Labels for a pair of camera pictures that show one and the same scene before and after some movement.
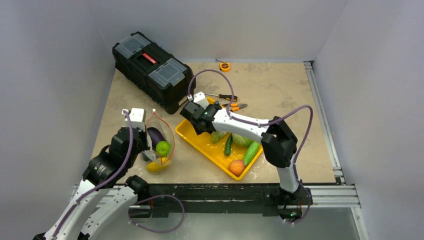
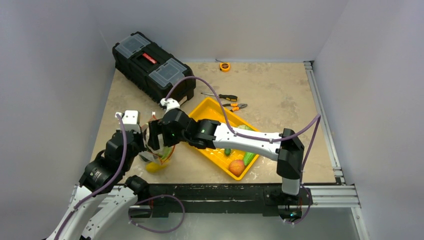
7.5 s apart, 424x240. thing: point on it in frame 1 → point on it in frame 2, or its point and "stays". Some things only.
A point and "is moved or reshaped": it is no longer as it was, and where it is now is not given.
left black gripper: x=145 y=146 stays
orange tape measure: x=225 y=67 stays
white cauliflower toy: x=217 y=135 is moved or reshaped
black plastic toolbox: x=149 y=68 stays
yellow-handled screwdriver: x=226 y=97 stays
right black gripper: x=189 y=110 → x=154 y=135
